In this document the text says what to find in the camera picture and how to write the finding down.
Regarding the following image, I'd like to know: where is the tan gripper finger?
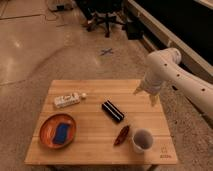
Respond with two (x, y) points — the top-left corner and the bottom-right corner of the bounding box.
(149, 94), (159, 107)
(133, 86), (143, 95)

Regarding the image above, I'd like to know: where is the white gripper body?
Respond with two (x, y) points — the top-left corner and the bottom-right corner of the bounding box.
(142, 69), (164, 95)

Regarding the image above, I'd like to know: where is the black office chair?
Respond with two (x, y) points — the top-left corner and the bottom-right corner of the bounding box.
(75, 0), (124, 37)

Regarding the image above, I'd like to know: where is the black box on floor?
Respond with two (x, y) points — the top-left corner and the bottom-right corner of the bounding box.
(125, 22), (143, 40)

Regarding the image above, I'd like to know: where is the white plastic bottle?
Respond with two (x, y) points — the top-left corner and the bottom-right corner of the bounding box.
(54, 92), (87, 108)

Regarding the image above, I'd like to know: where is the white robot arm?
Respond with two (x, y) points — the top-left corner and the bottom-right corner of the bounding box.
(134, 48), (213, 115)

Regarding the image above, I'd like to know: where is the blue sponge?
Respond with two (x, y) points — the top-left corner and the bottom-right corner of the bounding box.
(52, 123), (70, 144)

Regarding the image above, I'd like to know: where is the orange ceramic plate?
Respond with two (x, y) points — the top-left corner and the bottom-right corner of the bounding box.
(39, 113), (77, 149)

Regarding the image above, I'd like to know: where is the dark red chili pepper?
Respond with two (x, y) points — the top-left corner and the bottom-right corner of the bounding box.
(114, 125), (130, 146)

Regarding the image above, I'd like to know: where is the white ceramic cup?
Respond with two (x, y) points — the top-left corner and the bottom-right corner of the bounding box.
(132, 129), (154, 154)

